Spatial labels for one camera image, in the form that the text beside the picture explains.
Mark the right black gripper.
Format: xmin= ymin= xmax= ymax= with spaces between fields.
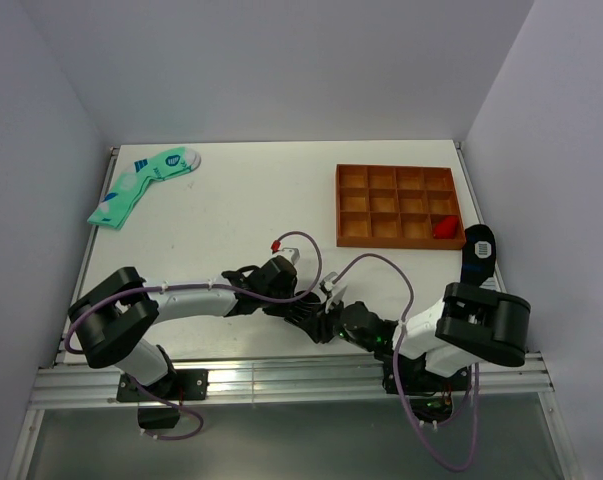
xmin=297 ymin=294 xmax=376 ymax=352

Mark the black white striped sock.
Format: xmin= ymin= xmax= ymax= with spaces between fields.
xmin=283 ymin=293 xmax=324 ymax=337

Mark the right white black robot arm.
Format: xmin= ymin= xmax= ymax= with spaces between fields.
xmin=299 ymin=283 xmax=531 ymax=390

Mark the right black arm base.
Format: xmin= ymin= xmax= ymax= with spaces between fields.
xmin=398 ymin=356 xmax=471 ymax=423

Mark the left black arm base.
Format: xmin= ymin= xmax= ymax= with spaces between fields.
xmin=116 ymin=368 xmax=209 ymax=441

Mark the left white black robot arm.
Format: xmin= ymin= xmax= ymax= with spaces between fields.
xmin=67 ymin=248 xmax=300 ymax=399

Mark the orange compartment tray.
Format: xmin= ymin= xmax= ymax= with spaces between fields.
xmin=335 ymin=164 xmax=466 ymax=250

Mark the rolled red sock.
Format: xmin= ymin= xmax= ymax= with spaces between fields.
xmin=432 ymin=216 xmax=459 ymax=239

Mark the dark blue sock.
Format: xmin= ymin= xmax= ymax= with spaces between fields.
xmin=460 ymin=224 xmax=497 ymax=287

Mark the green blue patterned sock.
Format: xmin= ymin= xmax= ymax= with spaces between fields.
xmin=88 ymin=146 xmax=201 ymax=230

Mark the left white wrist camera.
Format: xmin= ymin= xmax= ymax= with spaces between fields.
xmin=271 ymin=240 xmax=300 ymax=266

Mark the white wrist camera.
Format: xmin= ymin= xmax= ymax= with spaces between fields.
xmin=319 ymin=272 xmax=347 ymax=313
xmin=271 ymin=240 xmax=300 ymax=266

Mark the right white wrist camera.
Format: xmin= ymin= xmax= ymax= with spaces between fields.
xmin=319 ymin=272 xmax=347 ymax=313

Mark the aluminium front rail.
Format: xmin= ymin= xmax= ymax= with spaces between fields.
xmin=28 ymin=353 xmax=554 ymax=410

